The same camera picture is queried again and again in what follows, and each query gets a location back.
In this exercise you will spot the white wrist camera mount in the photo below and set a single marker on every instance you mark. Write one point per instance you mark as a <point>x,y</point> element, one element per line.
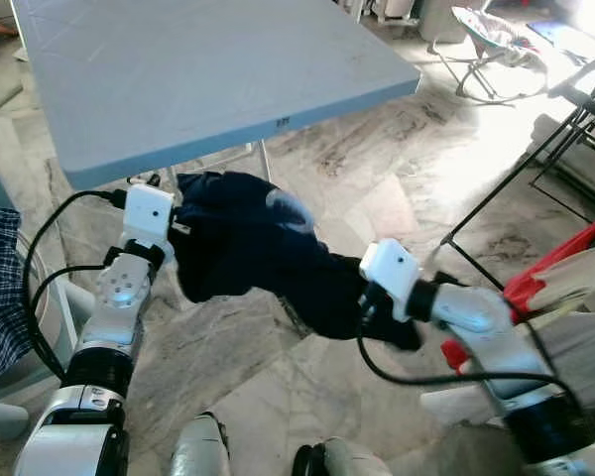
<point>147,211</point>
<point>392,268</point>

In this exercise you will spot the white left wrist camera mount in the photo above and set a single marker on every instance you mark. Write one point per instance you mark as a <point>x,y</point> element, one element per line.
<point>147,211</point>

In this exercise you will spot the blue floor mat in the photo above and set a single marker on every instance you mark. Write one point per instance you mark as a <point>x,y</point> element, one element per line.
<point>565,40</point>

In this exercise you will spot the light blue plastic chair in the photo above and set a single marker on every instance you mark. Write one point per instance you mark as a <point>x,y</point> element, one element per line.
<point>5,412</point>

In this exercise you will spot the grey folding table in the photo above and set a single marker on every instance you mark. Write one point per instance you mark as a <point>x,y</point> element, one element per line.
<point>198,79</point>

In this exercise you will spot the silver right robot leg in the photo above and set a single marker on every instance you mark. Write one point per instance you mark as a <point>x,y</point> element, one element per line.
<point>352,461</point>

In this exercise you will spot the white garment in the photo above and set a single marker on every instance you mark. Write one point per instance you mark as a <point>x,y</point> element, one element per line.
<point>575,347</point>

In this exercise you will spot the black metal drying rack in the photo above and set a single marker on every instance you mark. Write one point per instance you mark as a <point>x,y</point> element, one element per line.
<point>585,104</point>

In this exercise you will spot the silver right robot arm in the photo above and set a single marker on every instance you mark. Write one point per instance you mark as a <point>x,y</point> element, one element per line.
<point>471,309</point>

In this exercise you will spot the silver robot leg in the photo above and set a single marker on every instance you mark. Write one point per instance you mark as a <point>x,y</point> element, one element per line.
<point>198,451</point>
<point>352,461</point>

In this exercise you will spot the red garment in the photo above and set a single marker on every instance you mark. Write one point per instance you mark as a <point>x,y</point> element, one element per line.
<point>526,288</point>

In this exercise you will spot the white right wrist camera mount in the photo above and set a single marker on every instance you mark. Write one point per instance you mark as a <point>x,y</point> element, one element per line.
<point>392,268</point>

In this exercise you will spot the navy blue garment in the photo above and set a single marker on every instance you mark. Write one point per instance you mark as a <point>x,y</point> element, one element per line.
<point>238,248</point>

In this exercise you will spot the blue checked shirt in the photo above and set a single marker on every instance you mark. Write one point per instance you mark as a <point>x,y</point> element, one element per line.
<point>0,297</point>

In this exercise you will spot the silver left robot leg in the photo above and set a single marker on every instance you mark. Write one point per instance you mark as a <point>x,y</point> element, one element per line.
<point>198,451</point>

